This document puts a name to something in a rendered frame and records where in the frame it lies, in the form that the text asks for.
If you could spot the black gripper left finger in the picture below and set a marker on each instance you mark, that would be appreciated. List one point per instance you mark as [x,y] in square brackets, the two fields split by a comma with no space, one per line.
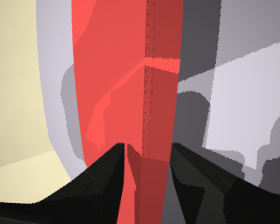
[93,197]

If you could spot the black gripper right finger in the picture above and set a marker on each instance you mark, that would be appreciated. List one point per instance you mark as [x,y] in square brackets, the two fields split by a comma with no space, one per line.
[209,194]

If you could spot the red rectangular slab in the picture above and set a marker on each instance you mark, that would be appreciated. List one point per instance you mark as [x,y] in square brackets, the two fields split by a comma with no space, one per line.
[126,64]

